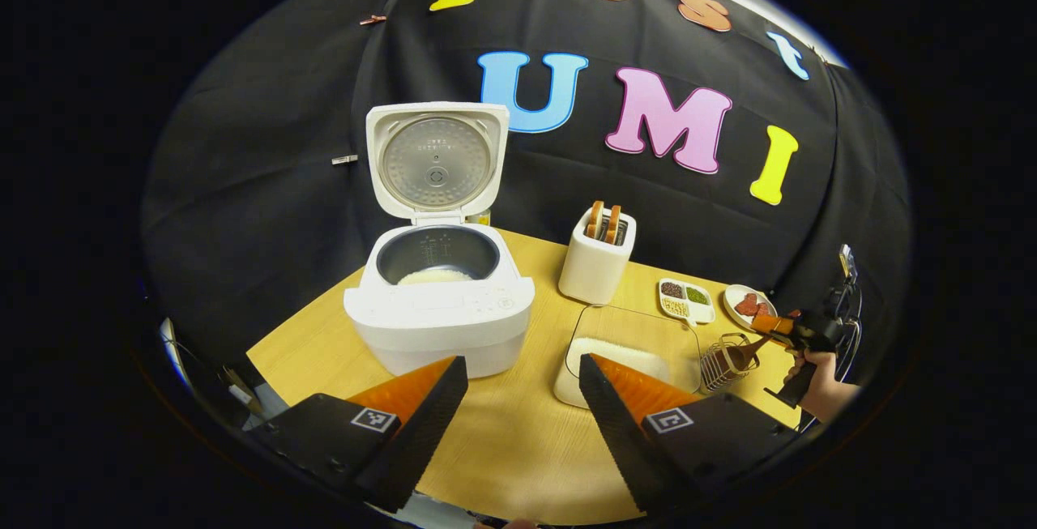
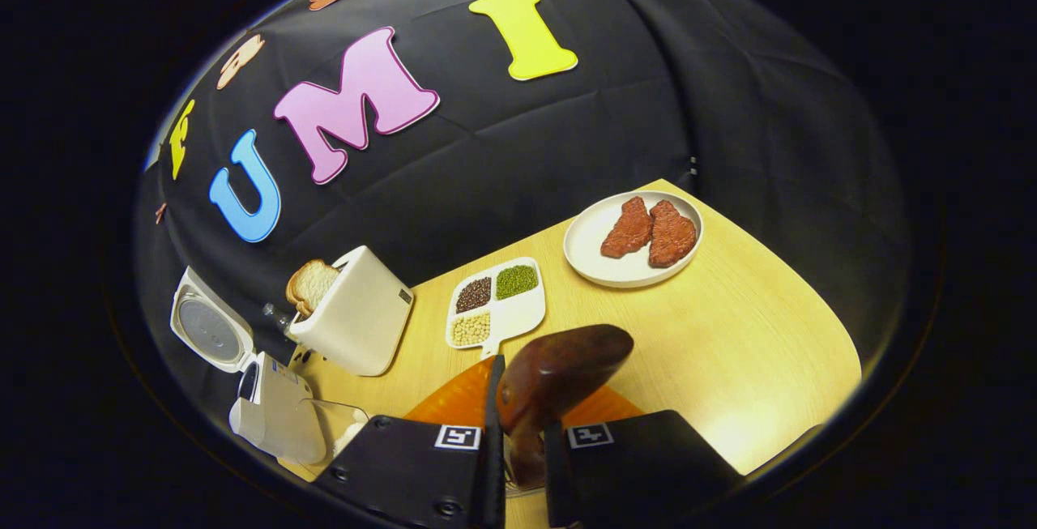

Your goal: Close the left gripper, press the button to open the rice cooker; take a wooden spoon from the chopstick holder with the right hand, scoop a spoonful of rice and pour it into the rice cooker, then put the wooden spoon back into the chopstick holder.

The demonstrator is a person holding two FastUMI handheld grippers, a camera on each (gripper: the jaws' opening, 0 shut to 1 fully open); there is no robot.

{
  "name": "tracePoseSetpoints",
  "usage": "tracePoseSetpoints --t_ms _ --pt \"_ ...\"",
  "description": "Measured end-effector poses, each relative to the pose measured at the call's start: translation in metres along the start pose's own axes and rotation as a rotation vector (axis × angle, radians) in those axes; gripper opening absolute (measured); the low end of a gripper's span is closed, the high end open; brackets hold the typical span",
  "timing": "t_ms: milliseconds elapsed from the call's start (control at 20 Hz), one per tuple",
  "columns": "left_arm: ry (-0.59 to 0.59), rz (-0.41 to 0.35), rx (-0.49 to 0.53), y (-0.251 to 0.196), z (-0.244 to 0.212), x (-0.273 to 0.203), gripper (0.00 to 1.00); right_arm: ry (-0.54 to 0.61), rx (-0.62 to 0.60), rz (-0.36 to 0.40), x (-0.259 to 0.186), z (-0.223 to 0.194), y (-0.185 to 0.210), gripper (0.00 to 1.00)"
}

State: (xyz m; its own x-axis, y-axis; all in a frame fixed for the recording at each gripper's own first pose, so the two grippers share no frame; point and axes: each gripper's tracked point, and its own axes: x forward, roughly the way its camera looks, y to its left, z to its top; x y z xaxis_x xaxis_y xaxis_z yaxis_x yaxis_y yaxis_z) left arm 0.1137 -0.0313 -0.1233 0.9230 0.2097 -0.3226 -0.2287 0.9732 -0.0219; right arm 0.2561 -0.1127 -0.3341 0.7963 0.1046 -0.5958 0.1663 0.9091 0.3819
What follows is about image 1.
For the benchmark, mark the white toaster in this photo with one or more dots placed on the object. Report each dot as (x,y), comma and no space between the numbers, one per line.
(595,270)

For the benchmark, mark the clear rice container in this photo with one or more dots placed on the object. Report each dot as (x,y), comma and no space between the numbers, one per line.
(624,326)

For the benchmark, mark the white divided grain dish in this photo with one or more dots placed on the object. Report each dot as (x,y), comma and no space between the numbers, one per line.
(686,300)

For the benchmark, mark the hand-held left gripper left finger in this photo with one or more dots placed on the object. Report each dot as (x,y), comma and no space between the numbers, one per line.
(421,432)

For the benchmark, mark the silver clip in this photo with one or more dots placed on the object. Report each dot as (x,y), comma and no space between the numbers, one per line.
(344,159)

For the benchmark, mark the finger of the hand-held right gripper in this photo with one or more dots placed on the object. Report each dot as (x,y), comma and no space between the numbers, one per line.
(770,324)

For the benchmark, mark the brown wooden spoon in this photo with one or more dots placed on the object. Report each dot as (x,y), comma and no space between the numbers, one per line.
(741,355)

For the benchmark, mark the bread slice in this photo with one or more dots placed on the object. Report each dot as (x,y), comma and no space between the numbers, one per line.
(595,219)
(613,225)

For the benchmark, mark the white rice cooker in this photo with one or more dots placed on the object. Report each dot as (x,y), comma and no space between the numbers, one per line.
(437,326)

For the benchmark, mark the round white plate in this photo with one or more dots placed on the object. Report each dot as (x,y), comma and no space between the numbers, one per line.
(733,310)

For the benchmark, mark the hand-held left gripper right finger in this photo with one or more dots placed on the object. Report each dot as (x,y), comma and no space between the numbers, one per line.
(616,432)

